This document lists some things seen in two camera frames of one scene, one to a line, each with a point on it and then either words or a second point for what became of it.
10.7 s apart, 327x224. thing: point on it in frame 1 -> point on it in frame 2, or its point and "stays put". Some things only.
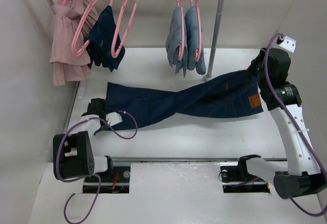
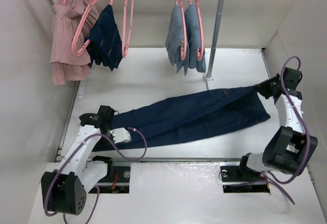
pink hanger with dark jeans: [91, 1] stays put
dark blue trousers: [128, 105] -> [185, 116]
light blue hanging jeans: [174, 38] stays put
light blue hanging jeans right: [195, 59] stays put
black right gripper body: [255, 68] -> [267, 86]
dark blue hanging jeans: [105, 47] stays put
